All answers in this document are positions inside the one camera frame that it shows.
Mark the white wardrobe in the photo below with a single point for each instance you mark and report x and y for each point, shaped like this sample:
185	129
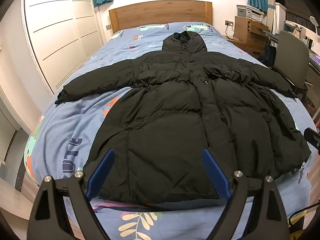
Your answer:
57	30

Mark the black puffer coat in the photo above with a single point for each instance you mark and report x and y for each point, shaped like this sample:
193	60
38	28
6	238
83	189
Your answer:
170	110

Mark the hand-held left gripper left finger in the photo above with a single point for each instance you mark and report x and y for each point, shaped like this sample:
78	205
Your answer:
101	172

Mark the white desk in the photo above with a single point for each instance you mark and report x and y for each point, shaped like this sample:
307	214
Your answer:
313	33

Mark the grey office chair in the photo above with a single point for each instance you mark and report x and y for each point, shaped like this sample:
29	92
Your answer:
291	52

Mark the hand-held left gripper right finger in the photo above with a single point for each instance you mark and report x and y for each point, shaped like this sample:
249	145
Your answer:
216	172

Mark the dark blue bag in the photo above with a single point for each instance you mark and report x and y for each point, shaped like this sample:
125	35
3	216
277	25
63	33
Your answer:
267	55

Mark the wooden headboard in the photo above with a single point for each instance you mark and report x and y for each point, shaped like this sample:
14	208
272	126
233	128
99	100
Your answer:
160	15

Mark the blue printed blanket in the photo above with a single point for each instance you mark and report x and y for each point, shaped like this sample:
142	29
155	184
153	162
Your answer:
75	120

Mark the wooden bedside cabinet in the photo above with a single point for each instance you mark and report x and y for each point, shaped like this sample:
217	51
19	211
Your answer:
246	33

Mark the wall socket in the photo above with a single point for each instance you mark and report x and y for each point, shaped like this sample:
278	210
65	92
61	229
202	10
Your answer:
229	23

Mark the grey printer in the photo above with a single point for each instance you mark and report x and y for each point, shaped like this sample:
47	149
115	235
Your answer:
248	12

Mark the white desk lamp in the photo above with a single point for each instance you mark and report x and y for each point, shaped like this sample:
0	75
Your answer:
314	22

